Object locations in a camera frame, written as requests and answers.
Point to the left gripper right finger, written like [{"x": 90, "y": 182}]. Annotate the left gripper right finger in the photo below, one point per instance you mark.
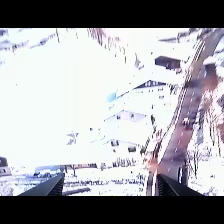
[{"x": 171, "y": 187}]

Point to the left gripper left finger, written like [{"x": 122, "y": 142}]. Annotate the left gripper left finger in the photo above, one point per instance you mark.
[{"x": 50, "y": 187}]

